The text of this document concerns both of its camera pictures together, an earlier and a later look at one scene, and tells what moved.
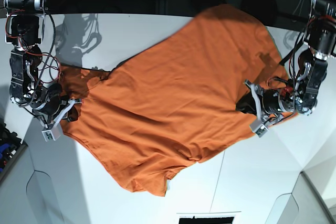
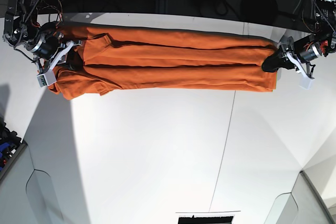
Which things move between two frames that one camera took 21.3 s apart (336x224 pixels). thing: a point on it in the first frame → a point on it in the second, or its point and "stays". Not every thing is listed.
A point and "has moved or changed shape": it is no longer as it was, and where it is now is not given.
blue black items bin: x=11 y=148 stays
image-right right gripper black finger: x=246 y=104 → x=280 y=60
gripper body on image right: x=271 y=104 → x=304 y=51
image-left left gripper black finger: x=72 y=114 → x=74 y=62
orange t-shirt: x=167 y=107 has moved or changed shape
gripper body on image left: x=54 y=109 → x=49 y=49
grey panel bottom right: x=304 y=205 stays
